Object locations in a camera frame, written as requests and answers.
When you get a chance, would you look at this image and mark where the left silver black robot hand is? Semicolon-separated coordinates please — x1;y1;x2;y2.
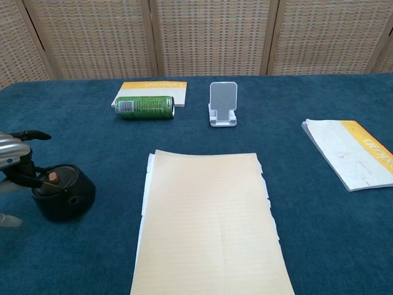
0;129;53;229

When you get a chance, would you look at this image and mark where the black round container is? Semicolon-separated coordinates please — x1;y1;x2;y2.
30;163;97;223

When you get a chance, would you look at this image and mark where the woven bamboo screen panel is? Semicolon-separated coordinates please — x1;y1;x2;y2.
21;0;161;80
149;0;279;77
266;0;393;76
0;0;53;90
364;17;393;74

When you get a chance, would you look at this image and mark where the green drink can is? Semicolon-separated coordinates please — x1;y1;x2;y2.
114;95;176;120

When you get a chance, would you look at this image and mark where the clean orange white Lexicon notebook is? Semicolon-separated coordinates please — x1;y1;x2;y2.
110;81;189;109

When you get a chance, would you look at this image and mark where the cream lined paper pad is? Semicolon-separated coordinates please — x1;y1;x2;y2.
129;149;296;295

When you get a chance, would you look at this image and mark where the white grey phone stand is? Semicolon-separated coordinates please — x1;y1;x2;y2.
208;81;239;128

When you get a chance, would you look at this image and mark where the blue felt table cover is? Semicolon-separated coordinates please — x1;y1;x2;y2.
0;71;393;295

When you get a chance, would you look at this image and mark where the red-scribbled orange white Lexicon notebook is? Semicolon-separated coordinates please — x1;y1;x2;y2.
301;118;393;193

